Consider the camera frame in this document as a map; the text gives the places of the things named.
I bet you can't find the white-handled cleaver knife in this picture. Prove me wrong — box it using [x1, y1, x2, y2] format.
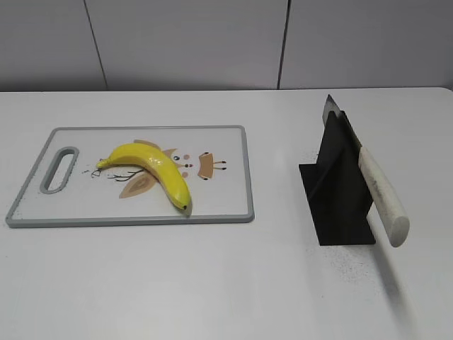
[322, 95, 410, 248]

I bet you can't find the yellow plastic banana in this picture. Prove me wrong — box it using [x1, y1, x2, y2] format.
[96, 142, 192, 212]

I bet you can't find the black knife stand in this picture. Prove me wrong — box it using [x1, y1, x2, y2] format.
[299, 111, 376, 246]

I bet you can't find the white grey-rimmed cutting board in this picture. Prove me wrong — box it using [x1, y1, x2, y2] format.
[6, 125, 254, 228]

